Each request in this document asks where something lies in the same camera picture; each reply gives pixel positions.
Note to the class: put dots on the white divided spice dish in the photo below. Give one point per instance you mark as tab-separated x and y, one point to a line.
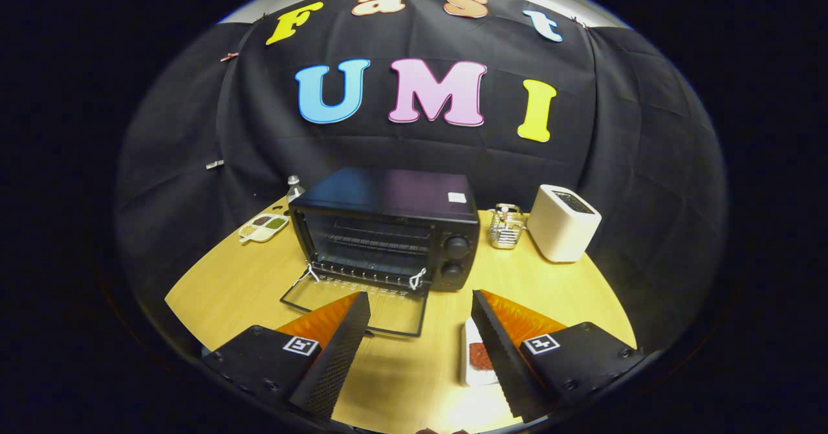
262	227

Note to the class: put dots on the white rectangular tray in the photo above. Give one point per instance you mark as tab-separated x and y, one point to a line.
471	376

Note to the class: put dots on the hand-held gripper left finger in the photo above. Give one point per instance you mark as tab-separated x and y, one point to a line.
336	356

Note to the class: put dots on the white toaster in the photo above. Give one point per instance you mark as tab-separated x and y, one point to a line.
559	233

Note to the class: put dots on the pink clip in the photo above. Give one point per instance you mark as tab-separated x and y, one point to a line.
229	57

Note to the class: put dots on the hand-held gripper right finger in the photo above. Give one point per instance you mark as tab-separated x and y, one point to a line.
508	369

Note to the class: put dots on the black toaster oven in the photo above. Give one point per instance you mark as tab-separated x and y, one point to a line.
388	195

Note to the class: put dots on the red meat piece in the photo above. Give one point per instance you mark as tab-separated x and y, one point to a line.
480	355

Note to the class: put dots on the clear plastic bottle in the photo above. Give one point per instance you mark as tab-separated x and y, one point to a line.
295	190

